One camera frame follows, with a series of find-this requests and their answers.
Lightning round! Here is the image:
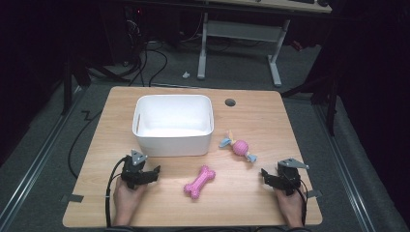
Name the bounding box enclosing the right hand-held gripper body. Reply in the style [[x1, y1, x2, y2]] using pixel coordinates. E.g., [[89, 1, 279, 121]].
[[276, 158, 310, 197]]

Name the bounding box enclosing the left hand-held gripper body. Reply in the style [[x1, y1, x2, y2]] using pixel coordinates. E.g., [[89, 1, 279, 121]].
[[120, 149, 150, 190]]

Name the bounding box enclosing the pink ball rope toy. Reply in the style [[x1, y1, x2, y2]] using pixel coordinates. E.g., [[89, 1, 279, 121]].
[[219, 130, 258, 163]]

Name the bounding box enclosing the pink spiky bone toy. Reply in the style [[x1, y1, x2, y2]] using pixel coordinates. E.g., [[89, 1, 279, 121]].
[[183, 164, 217, 200]]

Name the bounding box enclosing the white plastic bin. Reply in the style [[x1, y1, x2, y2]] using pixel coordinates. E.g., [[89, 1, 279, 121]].
[[132, 94, 215, 158]]

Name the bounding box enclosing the person's right hand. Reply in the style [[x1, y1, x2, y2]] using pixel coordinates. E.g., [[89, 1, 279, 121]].
[[275, 188, 306, 218]]

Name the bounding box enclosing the person's left hand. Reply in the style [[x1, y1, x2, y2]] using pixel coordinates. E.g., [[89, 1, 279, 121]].
[[112, 177, 148, 212]]

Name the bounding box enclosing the black metal stand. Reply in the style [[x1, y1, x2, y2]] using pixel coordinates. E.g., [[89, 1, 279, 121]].
[[279, 72, 340, 137], [60, 52, 132, 117]]

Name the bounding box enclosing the white-framed wooden desk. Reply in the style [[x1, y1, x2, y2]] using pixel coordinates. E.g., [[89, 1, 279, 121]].
[[196, 0, 333, 88]]

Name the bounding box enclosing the left hand-held gripper black cable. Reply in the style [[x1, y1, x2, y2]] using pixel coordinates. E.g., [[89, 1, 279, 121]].
[[103, 157, 129, 228]]

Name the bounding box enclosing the metal floor rail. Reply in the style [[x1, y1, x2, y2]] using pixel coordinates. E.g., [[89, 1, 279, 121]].
[[0, 86, 87, 224], [312, 101, 379, 232]]

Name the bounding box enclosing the thin black floor cable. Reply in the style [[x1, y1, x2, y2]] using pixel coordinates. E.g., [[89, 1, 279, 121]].
[[67, 109, 104, 180]]

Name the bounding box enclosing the bundle of black cables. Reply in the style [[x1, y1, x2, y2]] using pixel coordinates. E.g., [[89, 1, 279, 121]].
[[127, 40, 169, 88]]

